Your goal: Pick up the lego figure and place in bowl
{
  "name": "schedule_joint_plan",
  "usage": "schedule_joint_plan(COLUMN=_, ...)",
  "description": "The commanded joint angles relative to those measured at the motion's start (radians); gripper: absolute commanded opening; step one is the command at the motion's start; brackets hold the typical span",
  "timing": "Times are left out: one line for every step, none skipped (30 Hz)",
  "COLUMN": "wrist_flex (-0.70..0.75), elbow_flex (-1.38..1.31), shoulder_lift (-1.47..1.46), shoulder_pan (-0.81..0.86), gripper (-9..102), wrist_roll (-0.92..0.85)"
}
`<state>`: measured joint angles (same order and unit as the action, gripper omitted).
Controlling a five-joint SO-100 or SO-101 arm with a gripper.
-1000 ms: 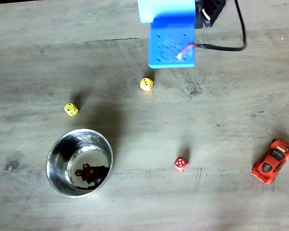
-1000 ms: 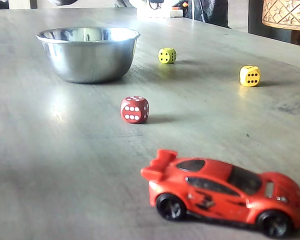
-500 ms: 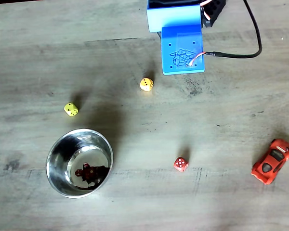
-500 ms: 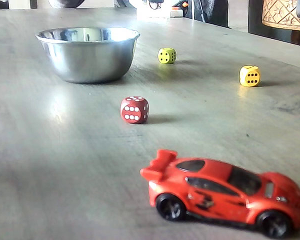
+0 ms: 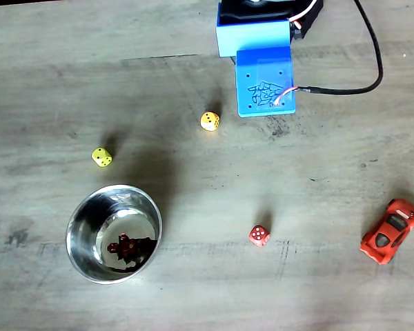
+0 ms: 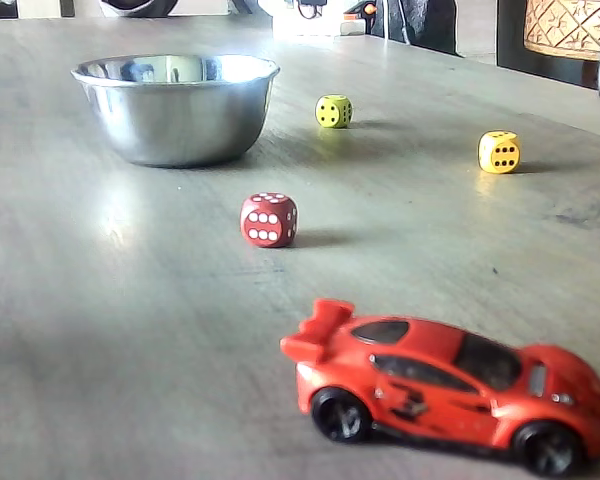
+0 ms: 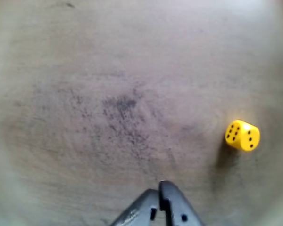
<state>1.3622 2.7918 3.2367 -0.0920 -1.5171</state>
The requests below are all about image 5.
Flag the stainless steel bowl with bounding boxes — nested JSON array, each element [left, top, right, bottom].
[[65, 183, 164, 285]]

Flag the red die white pips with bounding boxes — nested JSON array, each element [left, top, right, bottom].
[[248, 224, 272, 248]]

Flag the black red lego figure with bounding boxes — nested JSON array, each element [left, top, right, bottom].
[[106, 232, 157, 270]]

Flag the red toy race car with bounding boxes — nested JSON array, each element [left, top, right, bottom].
[[359, 198, 414, 265]]

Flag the black camera cable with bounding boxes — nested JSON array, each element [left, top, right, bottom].
[[296, 0, 384, 96]]

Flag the lime yellow die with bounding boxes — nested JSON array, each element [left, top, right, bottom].
[[91, 146, 113, 169]]

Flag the orange yellow die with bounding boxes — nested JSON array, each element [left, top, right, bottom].
[[199, 110, 221, 132]]

